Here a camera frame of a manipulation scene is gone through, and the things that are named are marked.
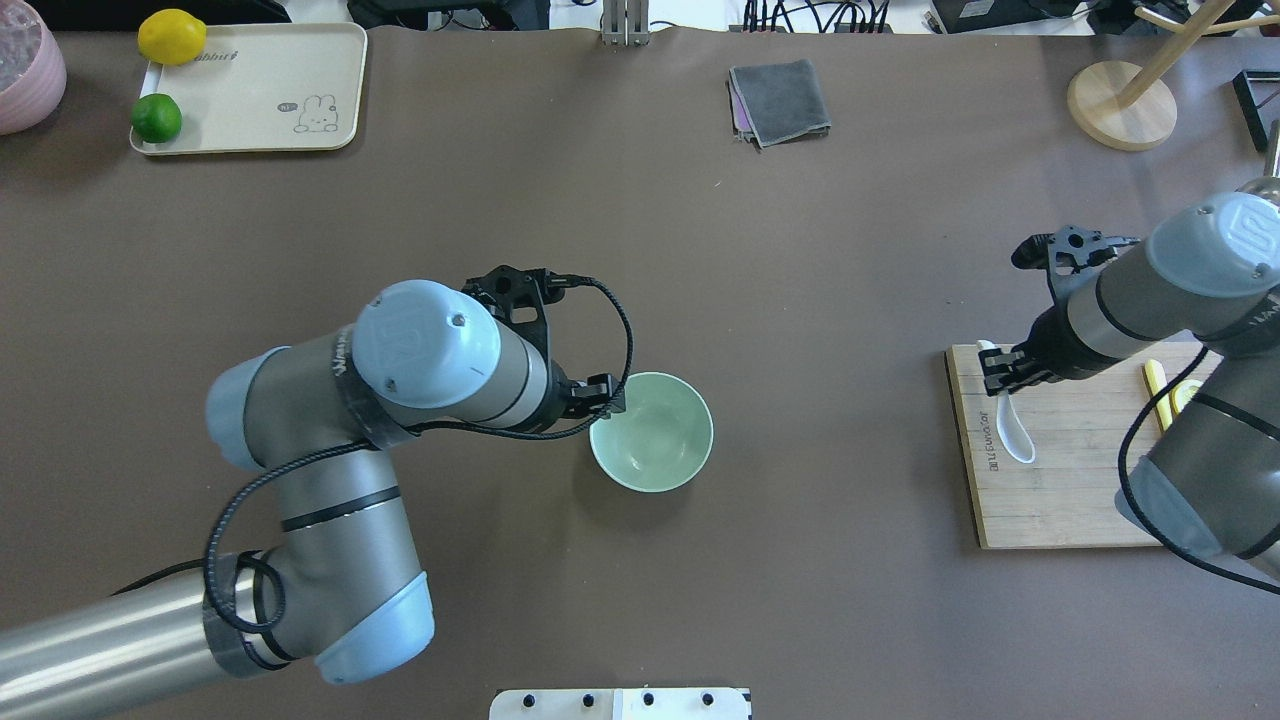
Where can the pink bowl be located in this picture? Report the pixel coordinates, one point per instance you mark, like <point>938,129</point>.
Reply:
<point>33,72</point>

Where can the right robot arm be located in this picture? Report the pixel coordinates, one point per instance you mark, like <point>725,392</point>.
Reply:
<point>1208,489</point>

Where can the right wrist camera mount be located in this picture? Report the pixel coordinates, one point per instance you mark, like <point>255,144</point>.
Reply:
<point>1072,248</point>

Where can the aluminium frame post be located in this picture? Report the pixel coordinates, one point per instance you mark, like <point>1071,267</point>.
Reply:
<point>625,22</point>

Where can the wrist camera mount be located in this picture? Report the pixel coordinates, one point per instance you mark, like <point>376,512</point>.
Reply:
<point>1072,248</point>
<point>518,298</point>

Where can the white ceramic spoon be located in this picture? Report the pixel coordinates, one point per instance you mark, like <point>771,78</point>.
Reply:
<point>1014,436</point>

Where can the lemon slice near handle end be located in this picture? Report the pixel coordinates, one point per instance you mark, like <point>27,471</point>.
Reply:
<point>1181,394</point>

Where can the yellow plastic knife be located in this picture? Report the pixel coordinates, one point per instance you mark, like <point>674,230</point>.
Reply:
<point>1154,374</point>

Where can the grey folded cloth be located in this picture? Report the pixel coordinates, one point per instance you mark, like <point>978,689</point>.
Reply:
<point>777,103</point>

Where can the green ceramic bowl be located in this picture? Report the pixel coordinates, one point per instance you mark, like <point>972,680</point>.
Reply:
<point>660,441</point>

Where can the wooden mug tree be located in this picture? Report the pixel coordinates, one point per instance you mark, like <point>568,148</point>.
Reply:
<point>1129,108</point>

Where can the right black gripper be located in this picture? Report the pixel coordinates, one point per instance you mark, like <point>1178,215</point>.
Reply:
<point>1045,345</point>

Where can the yellow lemon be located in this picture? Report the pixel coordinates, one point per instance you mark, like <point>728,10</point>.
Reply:
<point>171,37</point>

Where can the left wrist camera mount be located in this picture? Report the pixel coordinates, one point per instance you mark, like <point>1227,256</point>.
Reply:
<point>518,298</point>

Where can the green lime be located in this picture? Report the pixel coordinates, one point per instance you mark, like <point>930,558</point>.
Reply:
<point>156,118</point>

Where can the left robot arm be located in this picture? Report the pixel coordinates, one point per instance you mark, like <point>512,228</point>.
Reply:
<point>314,558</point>

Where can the bamboo cutting board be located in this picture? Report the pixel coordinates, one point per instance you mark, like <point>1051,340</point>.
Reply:
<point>1065,499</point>

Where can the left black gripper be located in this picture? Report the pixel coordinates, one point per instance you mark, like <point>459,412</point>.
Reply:
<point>562,396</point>

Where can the beige tray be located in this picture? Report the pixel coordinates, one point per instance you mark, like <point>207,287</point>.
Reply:
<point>264,88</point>

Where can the steel scoop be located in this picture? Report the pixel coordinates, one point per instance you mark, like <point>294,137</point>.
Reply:
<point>1268,165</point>

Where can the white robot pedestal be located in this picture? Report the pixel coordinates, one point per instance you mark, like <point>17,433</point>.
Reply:
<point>694,702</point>

